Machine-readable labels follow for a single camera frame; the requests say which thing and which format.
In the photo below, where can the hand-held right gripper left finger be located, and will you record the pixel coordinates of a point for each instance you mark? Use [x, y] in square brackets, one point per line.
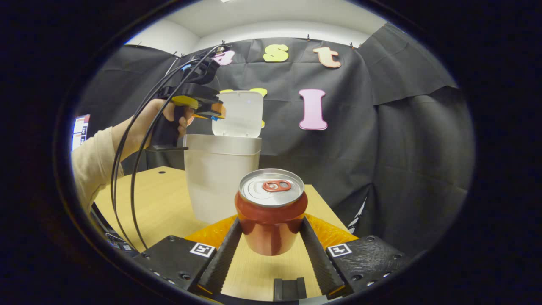
[220, 258]

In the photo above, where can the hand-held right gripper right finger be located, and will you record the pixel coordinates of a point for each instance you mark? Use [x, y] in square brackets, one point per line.
[322, 262]

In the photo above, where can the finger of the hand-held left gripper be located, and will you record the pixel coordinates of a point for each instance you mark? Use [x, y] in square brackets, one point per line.
[194, 93]
[209, 112]

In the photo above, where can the red pop can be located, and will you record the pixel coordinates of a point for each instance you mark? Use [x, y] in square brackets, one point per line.
[271, 220]

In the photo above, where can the white desktop garbage bin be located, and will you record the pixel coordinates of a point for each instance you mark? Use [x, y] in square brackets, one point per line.
[216, 178]

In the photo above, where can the wooden desktop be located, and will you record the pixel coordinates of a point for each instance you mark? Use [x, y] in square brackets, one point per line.
[161, 199]

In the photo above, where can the computer monitor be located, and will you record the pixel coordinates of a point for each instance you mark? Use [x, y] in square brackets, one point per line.
[80, 133]

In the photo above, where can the black backdrop cloth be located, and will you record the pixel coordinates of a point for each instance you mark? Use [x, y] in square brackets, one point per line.
[402, 169]

